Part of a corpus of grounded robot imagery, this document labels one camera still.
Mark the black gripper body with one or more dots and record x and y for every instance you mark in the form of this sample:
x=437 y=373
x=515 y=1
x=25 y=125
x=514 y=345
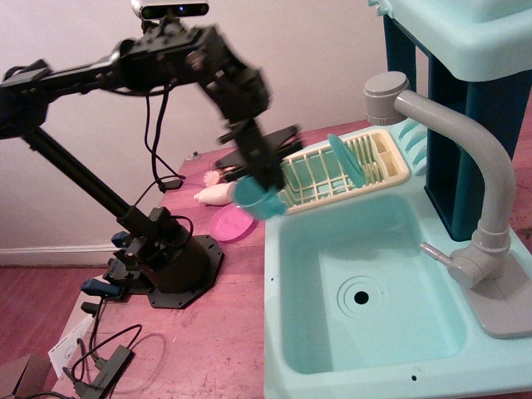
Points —
x=249 y=140

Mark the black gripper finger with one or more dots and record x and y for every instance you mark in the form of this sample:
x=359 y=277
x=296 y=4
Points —
x=285 y=140
x=266 y=170

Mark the teal plastic cup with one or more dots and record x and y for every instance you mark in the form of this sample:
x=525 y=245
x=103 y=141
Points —
x=260 y=203

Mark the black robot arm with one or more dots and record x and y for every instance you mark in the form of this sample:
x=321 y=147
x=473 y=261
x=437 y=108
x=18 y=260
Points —
x=159 y=256

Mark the light blue toy sink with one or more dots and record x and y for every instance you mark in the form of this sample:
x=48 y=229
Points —
x=355 y=309

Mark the cream dish rack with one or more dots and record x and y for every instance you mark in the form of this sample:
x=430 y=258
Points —
x=315 y=176

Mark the pink dish brush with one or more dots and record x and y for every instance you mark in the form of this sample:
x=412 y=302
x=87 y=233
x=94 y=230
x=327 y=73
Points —
x=213 y=177

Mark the pink plastic plate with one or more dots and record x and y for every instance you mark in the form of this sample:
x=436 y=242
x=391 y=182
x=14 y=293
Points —
x=231 y=224

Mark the teal plate in rack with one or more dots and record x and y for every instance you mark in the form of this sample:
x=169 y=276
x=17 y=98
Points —
x=347 y=160

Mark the blue black table clamp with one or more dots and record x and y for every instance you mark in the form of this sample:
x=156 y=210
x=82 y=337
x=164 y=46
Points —
x=95 y=287

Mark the grey toy faucet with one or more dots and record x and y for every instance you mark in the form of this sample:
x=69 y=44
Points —
x=471 y=183

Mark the black usb hub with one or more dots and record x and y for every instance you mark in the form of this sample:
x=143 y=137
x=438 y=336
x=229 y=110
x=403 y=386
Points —
x=108 y=376

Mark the white paper sheet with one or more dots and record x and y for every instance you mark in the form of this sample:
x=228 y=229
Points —
x=61 y=353

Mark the cardboard box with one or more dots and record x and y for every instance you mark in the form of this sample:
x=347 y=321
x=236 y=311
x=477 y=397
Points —
x=24 y=376

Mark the silver depth camera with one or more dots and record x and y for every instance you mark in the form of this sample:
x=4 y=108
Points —
x=157 y=9

